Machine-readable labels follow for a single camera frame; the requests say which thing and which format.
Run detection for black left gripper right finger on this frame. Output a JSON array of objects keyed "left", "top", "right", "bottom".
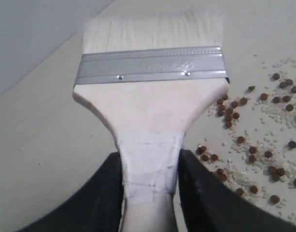
[{"left": 178, "top": 149, "right": 296, "bottom": 232}]

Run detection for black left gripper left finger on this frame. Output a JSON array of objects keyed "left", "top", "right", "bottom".
[{"left": 22, "top": 152, "right": 124, "bottom": 232}]

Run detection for white wide paint brush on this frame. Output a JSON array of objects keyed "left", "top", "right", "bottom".
[{"left": 73, "top": 11, "right": 229, "bottom": 232}]

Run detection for scattered rice and brown pellets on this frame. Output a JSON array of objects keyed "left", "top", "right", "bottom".
[{"left": 196, "top": 57, "right": 296, "bottom": 219}]

